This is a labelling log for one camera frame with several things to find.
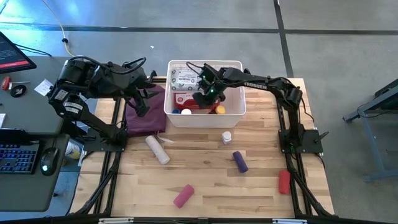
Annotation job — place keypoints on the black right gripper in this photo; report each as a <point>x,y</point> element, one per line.
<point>213,82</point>

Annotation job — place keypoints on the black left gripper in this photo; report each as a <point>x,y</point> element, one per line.
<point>136,90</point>

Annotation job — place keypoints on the amber bottle yellow lid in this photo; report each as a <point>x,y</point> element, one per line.
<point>220,109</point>

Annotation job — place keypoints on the red first aid kit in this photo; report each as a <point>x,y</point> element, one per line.
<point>183,99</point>

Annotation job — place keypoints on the grey patterned wipes pack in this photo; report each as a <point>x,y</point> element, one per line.
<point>185,80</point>

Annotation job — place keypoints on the clear bottle blue lid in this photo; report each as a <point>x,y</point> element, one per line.
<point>176,111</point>

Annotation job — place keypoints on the small white pill bottle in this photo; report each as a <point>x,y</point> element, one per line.
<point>226,137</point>

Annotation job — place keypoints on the beige bandage roll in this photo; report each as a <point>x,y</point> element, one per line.
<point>157,150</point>

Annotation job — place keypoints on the purple bandage roll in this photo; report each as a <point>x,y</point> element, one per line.
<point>240,161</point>

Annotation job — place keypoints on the pink bandage roll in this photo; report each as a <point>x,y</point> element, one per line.
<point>183,196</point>

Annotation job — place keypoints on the red bandage roll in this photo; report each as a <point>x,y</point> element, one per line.
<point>284,182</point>

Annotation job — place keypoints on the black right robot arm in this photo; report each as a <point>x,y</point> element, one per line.
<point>258,84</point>

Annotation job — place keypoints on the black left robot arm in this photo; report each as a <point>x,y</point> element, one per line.
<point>93,77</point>

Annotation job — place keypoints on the white plastic basket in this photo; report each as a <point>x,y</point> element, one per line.
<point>234,105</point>

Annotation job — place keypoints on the maroon cloth pouch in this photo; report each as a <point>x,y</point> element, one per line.
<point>152,118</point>

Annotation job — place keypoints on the yellow labelled can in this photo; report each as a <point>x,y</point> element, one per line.
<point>73,151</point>

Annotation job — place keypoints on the white paper note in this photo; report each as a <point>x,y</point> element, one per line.
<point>42,87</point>

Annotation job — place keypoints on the black computer mouse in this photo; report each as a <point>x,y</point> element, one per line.
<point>49,161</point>

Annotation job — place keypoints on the black round disc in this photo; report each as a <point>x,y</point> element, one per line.
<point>18,91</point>

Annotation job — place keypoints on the black smartphone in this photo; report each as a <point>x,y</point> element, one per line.
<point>12,137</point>

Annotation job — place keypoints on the black computer monitor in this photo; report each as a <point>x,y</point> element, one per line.
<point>11,56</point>

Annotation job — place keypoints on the backlit black keyboard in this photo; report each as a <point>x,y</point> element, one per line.
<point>17,158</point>

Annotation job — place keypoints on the white paper sheet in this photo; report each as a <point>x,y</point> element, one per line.
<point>2,119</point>

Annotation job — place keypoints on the blue metal cart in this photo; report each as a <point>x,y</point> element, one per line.
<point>370,130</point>

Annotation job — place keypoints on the black metal table frame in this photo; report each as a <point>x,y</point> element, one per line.
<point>105,193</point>

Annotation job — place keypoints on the silver metal bracket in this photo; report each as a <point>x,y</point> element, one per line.
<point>115,220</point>
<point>289,221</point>

